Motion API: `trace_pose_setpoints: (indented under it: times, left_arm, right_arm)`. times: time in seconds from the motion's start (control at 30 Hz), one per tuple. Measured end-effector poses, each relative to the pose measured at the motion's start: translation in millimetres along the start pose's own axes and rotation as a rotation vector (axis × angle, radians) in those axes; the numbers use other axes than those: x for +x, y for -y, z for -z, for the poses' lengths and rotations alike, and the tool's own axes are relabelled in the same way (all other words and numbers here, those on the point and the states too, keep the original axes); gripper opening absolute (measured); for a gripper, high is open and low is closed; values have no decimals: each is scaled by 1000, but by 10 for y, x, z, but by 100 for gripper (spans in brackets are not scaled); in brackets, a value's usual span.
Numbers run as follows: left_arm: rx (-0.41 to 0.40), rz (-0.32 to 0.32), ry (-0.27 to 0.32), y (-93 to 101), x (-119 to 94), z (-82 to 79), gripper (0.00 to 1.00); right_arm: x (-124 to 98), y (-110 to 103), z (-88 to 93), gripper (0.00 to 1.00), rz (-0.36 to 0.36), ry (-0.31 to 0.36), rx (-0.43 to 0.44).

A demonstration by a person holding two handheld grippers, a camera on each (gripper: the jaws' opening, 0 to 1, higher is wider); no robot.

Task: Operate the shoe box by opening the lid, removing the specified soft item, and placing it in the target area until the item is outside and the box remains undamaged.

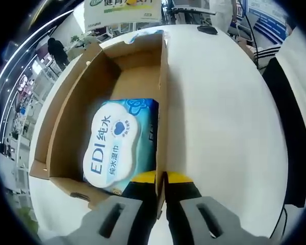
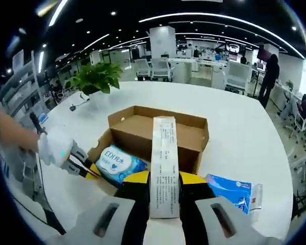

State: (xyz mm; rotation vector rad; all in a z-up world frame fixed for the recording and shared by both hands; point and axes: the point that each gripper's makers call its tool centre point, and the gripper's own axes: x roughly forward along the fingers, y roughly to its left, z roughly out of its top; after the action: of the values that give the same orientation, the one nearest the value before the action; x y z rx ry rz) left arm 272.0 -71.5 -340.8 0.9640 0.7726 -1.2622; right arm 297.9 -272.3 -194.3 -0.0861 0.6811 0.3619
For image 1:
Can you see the black computer mouse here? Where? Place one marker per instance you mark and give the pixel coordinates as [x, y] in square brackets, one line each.
[207, 29]

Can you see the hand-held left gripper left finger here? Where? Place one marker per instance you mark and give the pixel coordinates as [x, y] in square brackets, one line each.
[140, 217]

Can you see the brown cardboard shoe box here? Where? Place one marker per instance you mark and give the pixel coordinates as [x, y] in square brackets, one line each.
[66, 114]

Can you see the soft wet wipes pack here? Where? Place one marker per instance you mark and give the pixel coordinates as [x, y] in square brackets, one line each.
[112, 145]

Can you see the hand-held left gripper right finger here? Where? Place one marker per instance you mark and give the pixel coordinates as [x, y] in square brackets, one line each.
[182, 217]

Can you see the small potted plant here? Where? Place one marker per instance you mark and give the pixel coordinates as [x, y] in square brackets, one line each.
[75, 39]

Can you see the blue wall poster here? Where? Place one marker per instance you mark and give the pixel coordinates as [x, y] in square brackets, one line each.
[270, 28]

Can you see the white green medicine box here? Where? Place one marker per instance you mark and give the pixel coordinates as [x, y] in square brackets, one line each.
[122, 10]

